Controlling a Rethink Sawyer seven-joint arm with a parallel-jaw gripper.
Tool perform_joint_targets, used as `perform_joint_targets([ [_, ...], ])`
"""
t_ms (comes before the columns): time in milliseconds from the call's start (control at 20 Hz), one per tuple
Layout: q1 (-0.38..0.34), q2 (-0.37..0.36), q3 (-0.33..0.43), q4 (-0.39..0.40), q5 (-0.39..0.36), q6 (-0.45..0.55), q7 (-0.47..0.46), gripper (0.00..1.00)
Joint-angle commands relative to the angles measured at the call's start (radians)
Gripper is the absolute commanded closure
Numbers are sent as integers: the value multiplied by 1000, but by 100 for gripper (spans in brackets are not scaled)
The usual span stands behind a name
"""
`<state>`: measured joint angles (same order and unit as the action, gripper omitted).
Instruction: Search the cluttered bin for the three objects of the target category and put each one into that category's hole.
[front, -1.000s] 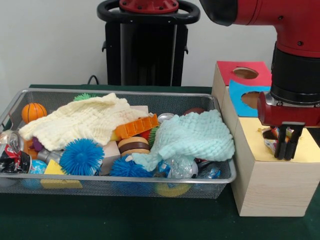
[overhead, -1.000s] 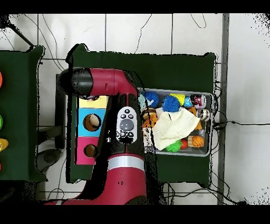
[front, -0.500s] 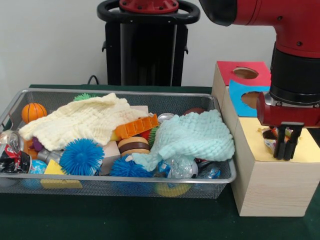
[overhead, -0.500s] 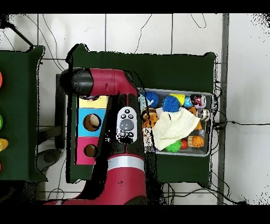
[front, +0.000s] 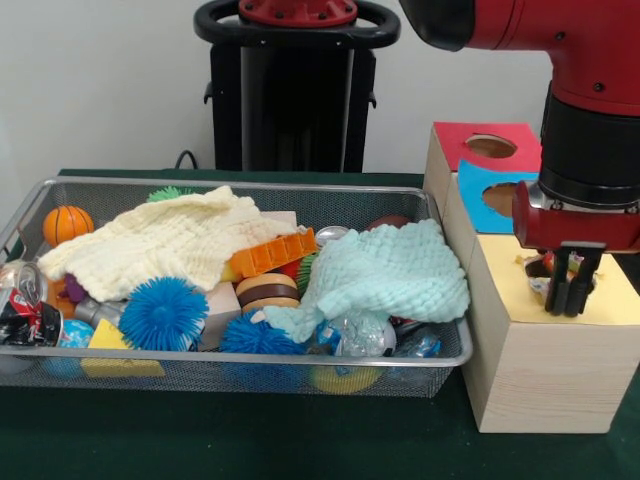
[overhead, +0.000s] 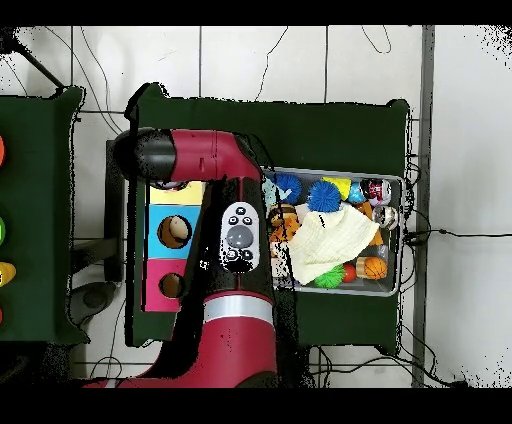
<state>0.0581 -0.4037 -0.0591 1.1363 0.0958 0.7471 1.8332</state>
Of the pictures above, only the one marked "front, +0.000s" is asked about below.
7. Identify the orange toy basketball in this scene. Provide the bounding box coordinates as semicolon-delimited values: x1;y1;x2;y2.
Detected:
42;205;95;247

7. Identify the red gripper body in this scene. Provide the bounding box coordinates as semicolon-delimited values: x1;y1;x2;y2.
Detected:
512;180;640;254

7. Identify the crushed soda can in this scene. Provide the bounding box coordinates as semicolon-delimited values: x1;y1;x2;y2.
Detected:
0;260;65;349

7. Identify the dark green table cloth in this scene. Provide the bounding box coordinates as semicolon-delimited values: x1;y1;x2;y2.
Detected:
0;168;640;480

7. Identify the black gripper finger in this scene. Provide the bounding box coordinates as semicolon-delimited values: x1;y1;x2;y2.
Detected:
569;248;604;316
544;248;571;315

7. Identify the toy burger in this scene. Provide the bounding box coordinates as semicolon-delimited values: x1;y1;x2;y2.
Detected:
234;272;301;315

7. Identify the wooden three-hole box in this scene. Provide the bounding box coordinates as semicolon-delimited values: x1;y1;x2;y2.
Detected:
422;121;640;434

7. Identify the green spiky ball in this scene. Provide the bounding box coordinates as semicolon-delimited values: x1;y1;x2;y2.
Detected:
148;185;196;201

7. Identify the yellow foam wedge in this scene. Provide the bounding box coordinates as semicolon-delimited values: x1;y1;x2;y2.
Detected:
80;318;166;377

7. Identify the blue spiky ball with eyes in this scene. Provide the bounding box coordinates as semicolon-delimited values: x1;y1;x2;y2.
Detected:
118;277;209;352

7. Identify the shallow mesh bin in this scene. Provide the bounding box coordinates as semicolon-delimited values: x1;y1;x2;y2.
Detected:
0;175;474;400

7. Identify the cream waffle cloth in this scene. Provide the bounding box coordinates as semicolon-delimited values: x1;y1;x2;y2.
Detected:
37;185;299;301

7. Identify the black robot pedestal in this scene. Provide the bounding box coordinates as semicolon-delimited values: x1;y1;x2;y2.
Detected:
193;0;402;174

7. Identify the orange plastic toy block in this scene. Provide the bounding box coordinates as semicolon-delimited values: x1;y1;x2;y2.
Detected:
224;227;320;279

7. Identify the polka-dot cloth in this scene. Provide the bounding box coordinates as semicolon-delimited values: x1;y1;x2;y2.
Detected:
524;251;586;301

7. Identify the mint green waffle cloth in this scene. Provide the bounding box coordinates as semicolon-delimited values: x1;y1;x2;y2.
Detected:
262;218;473;343

